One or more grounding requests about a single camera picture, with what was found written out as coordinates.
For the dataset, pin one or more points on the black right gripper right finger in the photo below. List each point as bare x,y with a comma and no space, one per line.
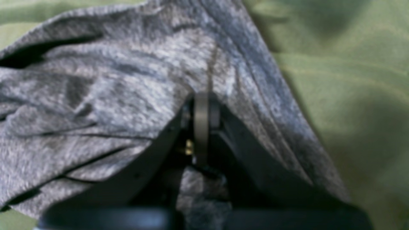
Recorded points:
263,194

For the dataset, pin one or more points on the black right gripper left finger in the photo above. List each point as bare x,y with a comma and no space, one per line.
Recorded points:
142,196

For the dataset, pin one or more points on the grey heathered T-shirt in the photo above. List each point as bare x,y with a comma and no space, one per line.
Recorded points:
85,92

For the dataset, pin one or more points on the green table cloth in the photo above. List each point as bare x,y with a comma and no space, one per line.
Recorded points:
346,61

